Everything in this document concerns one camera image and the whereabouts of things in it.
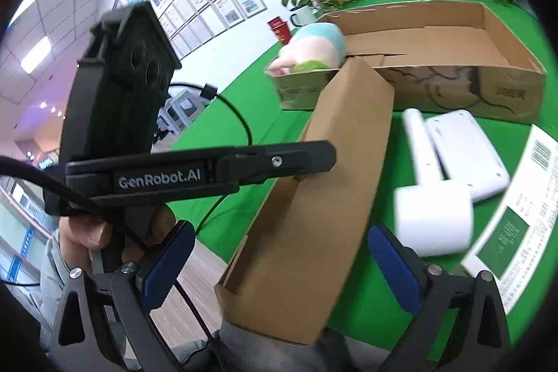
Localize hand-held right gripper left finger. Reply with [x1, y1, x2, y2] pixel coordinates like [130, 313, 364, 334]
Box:
[50, 219, 197, 372]

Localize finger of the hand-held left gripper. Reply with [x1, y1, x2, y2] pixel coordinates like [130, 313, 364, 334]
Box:
[218, 140, 337, 193]

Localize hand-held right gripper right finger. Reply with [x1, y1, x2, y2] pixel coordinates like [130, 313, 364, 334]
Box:
[367, 224, 513, 372]

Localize long brown cardboard box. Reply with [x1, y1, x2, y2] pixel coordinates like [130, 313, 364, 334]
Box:
[214, 56, 396, 347]

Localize white hammer-shaped plastic device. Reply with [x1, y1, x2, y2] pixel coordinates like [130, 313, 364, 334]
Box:
[394, 108, 474, 257]

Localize large cardboard tray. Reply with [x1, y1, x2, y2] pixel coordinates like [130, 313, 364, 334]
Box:
[265, 0, 548, 125]

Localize person's left forearm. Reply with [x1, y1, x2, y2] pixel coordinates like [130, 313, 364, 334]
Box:
[24, 230, 73, 338]

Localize person's left hand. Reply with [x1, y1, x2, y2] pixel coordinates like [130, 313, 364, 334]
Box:
[59, 204, 175, 264]

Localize green tablecloth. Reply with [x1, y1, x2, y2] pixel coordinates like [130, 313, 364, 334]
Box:
[168, 0, 558, 349]

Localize grey plastic stools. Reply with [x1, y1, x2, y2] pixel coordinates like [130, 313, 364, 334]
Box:
[154, 86, 208, 142]

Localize ceiling light panel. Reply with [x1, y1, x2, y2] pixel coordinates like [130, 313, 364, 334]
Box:
[20, 36, 54, 73]
[9, 0, 38, 27]

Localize printed paper sheet green label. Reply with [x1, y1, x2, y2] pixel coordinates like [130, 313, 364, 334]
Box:
[462, 123, 558, 314]

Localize pastel plush toy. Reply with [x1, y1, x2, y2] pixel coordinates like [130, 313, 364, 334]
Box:
[267, 23, 348, 75]

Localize small red box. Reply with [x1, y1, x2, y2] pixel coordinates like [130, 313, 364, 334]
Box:
[267, 17, 292, 46]

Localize white enamel mug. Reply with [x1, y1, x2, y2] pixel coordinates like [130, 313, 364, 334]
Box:
[290, 6, 317, 27]

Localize thin black cable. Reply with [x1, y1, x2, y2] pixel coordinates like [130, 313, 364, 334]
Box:
[170, 82, 254, 344]

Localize thick black cable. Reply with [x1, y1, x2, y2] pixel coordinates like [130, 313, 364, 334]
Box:
[0, 155, 146, 253]

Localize wall of framed certificates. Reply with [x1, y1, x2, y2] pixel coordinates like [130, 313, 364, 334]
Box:
[150, 0, 267, 59]

